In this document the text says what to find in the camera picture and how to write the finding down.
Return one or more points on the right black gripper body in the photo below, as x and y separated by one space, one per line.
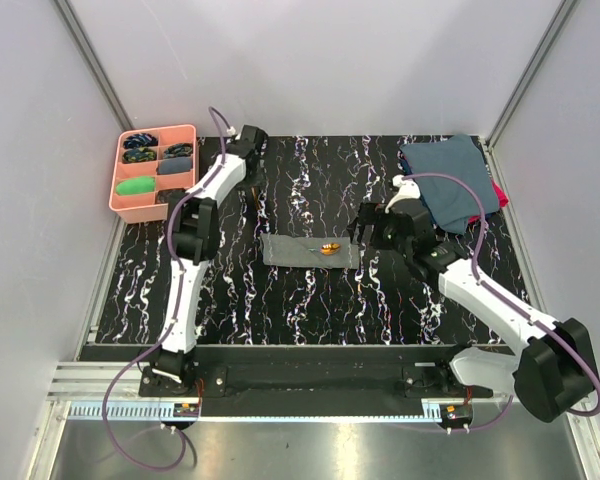
383 236

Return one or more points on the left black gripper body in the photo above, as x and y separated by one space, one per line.
255 178

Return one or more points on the gold spoon teal handle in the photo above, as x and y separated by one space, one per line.
326 249

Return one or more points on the grey stitched cloth napkin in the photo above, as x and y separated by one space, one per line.
292 252

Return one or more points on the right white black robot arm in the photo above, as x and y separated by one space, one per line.
550 365

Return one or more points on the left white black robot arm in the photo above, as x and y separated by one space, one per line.
193 239

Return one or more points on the blue grey folded cloth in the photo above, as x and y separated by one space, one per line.
453 179

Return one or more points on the teal patterned roll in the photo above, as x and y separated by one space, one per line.
178 150

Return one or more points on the grey rolled cloth in tray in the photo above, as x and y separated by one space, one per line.
172 166

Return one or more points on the brown patterned roll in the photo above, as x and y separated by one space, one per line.
168 195

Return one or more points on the pink compartment organizer tray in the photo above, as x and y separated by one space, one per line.
149 164

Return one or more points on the magenta folded cloth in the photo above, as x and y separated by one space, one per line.
503 201

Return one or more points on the yellow blue patterned roll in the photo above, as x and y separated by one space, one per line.
139 155

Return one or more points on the blue patterned roll top left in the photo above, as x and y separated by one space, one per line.
138 140

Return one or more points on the green rolled cloth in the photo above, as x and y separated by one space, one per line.
136 186

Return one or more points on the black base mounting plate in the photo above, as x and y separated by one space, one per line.
333 378

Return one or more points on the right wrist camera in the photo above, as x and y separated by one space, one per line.
406 189

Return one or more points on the white slotted cable duct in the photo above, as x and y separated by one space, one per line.
213 412

